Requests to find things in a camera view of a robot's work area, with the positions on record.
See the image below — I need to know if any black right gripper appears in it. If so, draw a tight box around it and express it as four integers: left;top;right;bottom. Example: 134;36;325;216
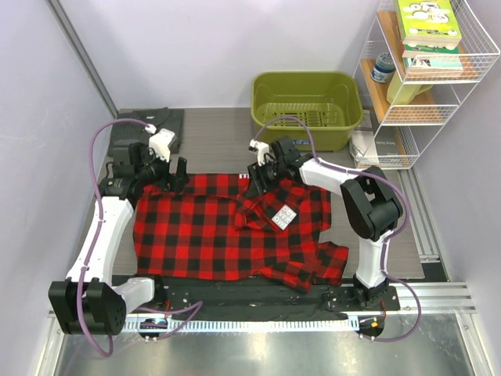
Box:
246;158;286;198

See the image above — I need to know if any olive green plastic basin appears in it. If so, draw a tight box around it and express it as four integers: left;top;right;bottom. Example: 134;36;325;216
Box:
251;71;364;152

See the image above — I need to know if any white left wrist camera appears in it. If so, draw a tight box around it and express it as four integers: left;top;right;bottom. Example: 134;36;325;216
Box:
149;128;177;162

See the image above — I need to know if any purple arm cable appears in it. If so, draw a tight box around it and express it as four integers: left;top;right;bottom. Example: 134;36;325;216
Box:
250;117;423;344
76;118;204;358

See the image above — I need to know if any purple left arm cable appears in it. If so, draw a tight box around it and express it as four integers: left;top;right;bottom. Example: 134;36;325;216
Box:
76;118;204;358

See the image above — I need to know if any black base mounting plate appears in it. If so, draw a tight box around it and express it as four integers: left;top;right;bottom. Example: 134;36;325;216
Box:
144;277;401;322

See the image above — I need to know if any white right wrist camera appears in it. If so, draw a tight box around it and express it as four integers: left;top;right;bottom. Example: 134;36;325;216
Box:
249;139;269;166

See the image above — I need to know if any white booklet on table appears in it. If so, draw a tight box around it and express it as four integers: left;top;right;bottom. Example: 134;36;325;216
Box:
349;130;380;168

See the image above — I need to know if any white slotted cable duct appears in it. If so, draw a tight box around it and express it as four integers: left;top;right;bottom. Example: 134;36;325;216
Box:
121;315;359;334

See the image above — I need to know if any aluminium rail frame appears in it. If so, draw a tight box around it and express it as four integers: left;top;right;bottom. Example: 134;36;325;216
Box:
47;282;478;319

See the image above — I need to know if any red black plaid shirt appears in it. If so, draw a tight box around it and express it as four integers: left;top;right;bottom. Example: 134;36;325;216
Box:
133;174;348;293

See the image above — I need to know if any green white book top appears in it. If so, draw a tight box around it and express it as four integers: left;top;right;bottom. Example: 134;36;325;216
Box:
394;0;462;49

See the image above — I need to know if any blue white jar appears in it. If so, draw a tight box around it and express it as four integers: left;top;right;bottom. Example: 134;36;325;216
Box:
371;52;395;83

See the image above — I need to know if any folded dark grey shirt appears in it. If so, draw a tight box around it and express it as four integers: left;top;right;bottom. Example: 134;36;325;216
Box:
106;107;185;157

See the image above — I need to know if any white wire shelf rack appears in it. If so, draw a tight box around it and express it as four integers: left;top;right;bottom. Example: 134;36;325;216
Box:
353;1;500;169

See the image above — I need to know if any yellow green pitcher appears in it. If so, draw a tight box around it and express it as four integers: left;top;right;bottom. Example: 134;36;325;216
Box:
386;73;433;105

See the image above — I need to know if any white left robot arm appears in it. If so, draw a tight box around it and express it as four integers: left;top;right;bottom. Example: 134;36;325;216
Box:
49;130;189;335

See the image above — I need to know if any stacked books lower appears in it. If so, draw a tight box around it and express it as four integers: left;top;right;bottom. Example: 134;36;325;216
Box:
402;45;463;72

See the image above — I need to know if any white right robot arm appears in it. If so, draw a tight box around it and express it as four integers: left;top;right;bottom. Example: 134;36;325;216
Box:
247;136;403;309

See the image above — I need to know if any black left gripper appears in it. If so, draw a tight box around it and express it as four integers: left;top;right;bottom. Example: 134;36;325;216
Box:
135;143;189;193

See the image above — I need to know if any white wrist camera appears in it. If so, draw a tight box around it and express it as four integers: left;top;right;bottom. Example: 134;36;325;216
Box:
149;128;177;162
249;139;269;166

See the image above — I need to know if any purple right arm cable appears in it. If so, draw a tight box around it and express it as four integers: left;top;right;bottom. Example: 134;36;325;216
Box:
250;117;423;344

